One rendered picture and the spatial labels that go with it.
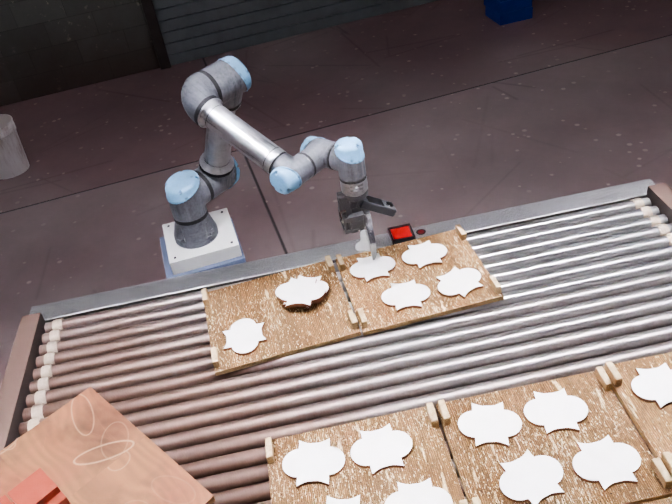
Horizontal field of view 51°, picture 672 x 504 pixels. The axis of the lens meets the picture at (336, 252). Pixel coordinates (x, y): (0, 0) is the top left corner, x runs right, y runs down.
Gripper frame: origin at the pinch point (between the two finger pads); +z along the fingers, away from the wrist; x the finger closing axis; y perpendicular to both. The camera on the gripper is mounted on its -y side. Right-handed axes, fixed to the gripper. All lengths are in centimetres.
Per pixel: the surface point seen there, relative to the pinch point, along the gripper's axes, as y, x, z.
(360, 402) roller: 16, 47, 11
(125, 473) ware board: 71, 60, -1
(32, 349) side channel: 103, -2, 9
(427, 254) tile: -17.2, 0.9, 8.0
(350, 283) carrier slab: 8.1, 4.0, 9.0
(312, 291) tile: 20.0, 8.2, 4.9
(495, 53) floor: -182, -337, 103
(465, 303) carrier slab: -20.2, 24.7, 9.0
